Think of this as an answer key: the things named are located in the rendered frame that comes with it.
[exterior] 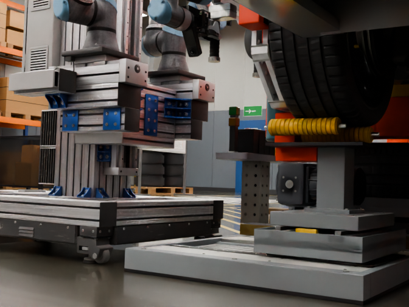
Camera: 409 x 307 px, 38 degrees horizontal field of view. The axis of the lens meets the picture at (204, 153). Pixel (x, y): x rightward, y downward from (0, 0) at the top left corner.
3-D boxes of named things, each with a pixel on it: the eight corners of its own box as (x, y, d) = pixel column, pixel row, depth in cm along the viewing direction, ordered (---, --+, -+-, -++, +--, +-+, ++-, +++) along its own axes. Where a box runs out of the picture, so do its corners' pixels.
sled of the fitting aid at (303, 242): (361, 267, 176) (363, 233, 176) (253, 254, 195) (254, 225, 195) (405, 252, 218) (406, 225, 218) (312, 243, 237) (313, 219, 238)
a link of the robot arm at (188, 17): (185, 27, 195) (164, 30, 199) (192, 30, 198) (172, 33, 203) (185, 4, 195) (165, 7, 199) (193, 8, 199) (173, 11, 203)
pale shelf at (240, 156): (247, 159, 268) (248, 152, 268) (215, 158, 277) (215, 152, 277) (288, 162, 304) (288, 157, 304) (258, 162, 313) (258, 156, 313)
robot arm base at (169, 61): (150, 72, 283) (151, 52, 284) (170, 77, 296) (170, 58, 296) (176, 70, 275) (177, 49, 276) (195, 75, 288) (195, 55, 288)
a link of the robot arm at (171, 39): (171, 49, 278) (173, 21, 278) (154, 53, 287) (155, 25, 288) (191, 53, 286) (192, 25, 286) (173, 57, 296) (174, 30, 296)
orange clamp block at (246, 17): (272, 28, 194) (259, 22, 186) (250, 31, 198) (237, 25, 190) (272, 7, 194) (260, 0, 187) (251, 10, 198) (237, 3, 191)
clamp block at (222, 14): (229, 16, 211) (230, 1, 212) (207, 19, 216) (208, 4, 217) (237, 19, 216) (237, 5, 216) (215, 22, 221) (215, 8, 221)
